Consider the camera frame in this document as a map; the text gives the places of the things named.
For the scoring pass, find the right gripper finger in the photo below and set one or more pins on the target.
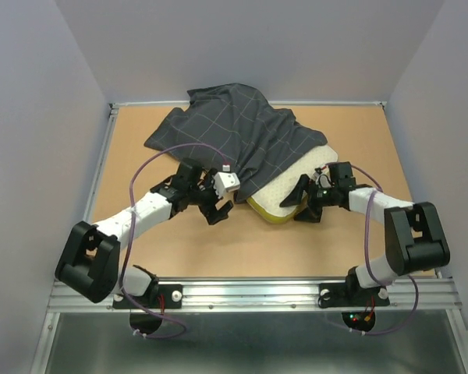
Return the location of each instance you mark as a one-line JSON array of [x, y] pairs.
[[310, 214], [295, 196]]

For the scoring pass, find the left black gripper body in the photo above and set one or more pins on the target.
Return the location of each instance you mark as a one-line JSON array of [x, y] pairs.
[[201, 195]]

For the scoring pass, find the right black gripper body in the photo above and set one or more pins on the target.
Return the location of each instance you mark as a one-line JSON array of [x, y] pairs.
[[321, 196]]

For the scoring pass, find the white pillow yellow edge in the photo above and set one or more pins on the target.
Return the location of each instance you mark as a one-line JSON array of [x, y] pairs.
[[266, 201]]

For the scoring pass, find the dark grey checked pillowcase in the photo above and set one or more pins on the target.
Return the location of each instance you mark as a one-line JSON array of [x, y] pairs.
[[235, 123]]

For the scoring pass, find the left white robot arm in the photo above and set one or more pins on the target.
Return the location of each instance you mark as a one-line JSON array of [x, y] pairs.
[[89, 263]]

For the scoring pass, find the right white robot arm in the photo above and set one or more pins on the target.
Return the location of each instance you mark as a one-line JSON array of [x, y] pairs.
[[400, 237]]

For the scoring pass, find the metal front panel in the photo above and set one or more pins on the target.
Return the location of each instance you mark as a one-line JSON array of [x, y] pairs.
[[281, 342]]

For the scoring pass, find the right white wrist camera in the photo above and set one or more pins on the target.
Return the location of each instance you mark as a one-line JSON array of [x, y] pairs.
[[322, 177]]

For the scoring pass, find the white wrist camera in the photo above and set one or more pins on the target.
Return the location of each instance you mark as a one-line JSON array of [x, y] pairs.
[[225, 183], [322, 177]]

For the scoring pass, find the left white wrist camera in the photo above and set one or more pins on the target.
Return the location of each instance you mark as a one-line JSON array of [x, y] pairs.
[[225, 183]]

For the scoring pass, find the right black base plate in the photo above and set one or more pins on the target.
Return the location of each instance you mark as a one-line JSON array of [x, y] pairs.
[[339, 295]]

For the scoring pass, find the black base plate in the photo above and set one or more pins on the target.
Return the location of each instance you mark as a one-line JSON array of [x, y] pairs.
[[339, 295], [161, 296]]

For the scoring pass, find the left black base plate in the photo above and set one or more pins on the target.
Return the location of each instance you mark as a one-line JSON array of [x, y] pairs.
[[161, 296]]

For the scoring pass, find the aluminium frame rail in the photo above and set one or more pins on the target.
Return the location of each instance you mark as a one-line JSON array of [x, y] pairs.
[[245, 244]]

